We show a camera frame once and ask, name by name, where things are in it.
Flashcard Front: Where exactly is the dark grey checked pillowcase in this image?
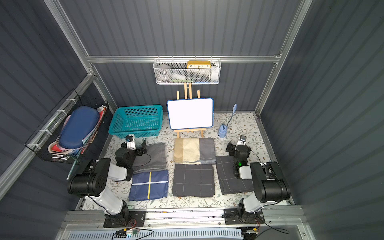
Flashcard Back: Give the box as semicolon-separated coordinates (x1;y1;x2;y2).
172;164;215;198
216;156;254;195

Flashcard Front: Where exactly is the teal plastic basket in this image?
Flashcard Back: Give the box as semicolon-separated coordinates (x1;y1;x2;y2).
109;105;163;139

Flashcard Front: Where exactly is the beige grey pillowcase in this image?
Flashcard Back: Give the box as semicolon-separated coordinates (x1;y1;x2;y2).
174;138;216;165

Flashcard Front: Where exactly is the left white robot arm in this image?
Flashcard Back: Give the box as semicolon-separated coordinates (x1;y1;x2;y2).
67;135;147;220

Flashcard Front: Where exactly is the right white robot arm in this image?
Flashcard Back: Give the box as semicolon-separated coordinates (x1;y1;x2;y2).
226;135;291;217

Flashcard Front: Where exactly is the plain grey folded pillowcase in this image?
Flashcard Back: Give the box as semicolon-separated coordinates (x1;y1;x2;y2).
133;143;167;174

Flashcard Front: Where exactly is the navy yellow-stripe folded pillowcase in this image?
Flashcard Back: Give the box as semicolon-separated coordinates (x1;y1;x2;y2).
129;170;169;201

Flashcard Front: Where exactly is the blue desk lamp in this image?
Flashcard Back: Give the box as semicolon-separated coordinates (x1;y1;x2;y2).
218;104;238;138

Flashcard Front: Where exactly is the blue padded case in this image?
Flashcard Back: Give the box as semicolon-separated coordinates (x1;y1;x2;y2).
59;106;100;149

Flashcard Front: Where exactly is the white tape roll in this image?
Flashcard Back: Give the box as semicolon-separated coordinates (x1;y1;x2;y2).
155;64;172;81

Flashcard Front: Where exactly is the yellow clock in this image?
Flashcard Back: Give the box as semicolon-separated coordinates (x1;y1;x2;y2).
187;60;212;70

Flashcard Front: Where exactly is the white board blue frame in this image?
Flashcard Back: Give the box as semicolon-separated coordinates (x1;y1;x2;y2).
167;98;214;130

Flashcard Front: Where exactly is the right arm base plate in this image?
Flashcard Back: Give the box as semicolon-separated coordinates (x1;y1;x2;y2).
222;208;265;225

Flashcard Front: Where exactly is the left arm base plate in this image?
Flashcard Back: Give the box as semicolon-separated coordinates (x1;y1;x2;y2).
103;211;147;228

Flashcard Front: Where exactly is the black wire side basket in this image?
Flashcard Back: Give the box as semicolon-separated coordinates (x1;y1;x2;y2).
25;91;113;164

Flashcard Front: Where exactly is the white wire wall basket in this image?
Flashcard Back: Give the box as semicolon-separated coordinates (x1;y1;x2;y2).
153;58;222;85

